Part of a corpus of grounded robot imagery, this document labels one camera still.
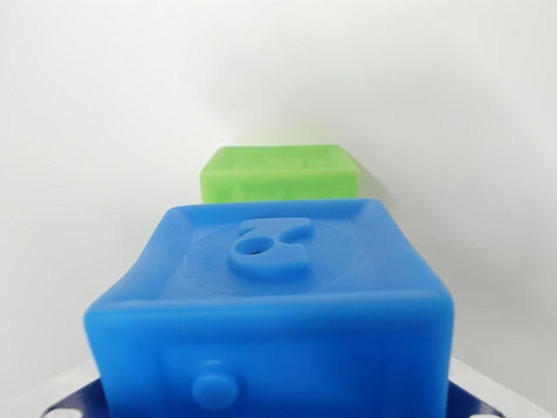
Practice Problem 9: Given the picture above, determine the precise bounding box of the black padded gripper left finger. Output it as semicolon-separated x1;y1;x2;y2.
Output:
0;356;109;418

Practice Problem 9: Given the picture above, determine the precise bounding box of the black padded gripper right finger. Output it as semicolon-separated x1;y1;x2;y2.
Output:
446;356;557;418

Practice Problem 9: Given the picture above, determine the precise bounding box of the blue cube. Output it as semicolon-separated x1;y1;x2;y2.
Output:
83;198;454;418

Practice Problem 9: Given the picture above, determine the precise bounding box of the green cube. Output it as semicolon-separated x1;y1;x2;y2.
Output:
199;144;361;205

